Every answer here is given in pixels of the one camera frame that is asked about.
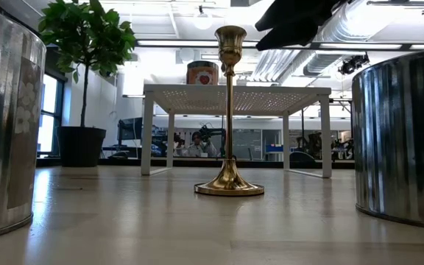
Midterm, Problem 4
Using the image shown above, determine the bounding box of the orange candle tin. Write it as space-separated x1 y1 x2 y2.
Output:
185 60 220 86
351 46 424 232

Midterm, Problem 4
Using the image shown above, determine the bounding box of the silver candle tin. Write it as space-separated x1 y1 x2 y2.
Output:
0 2 47 243

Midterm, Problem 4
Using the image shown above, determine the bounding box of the white perforated metal shelf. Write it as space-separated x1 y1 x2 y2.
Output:
141 83 333 179

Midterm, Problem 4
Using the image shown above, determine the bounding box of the black ceiling device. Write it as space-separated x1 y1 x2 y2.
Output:
337 52 370 77

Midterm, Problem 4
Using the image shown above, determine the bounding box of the long ceiling light strip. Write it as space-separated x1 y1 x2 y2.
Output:
135 38 424 52

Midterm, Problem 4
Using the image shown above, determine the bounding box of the black ceiling track light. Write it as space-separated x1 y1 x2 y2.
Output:
366 0 424 16

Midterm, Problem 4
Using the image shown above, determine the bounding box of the black background chair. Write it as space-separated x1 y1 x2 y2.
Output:
289 151 318 163

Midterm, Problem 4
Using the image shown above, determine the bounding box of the person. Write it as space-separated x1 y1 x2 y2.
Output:
177 131 219 158

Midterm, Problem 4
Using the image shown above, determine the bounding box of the brass candlestick holder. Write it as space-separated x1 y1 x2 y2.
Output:
194 24 265 197

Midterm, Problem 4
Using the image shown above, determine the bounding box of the black background monitor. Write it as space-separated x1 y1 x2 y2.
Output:
118 116 144 141

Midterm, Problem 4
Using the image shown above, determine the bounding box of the green potted plant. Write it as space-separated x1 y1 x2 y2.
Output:
38 0 138 168

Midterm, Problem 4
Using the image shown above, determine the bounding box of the office window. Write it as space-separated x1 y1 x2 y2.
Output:
36 72 66 155

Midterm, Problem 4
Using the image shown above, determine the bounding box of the silver ventilation duct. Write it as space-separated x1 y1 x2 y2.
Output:
250 0 393 86

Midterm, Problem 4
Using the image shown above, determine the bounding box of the black aluminium table frame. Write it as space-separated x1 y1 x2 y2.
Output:
36 157 356 170

